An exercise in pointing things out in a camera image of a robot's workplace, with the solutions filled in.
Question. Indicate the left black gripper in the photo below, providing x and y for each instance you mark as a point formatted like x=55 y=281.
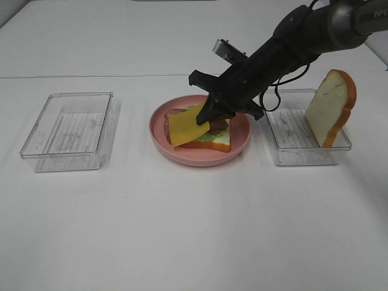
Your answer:
x=234 y=89

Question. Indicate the long bacon strip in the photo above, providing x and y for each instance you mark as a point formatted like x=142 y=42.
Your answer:
x=214 y=127

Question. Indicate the green lettuce leaf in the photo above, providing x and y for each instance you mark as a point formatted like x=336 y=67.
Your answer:
x=219 y=133

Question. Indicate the yellow cheese slice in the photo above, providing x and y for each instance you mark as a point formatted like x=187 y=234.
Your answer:
x=183 y=127

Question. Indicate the bread slice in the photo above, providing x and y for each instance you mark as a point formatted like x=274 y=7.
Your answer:
x=331 y=106
x=207 y=145

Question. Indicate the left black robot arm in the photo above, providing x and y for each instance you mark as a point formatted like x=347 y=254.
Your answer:
x=298 y=40

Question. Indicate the pink round plate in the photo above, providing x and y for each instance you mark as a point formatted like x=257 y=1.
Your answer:
x=240 y=134

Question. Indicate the right clear plastic container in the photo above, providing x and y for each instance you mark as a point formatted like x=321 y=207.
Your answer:
x=289 y=138

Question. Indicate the clear plastic container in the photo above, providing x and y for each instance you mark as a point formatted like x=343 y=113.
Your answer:
x=73 y=132
x=289 y=138

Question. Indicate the left clear plastic container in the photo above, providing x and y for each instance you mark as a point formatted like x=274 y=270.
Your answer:
x=73 y=132

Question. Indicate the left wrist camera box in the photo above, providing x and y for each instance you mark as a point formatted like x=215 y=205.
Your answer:
x=228 y=52

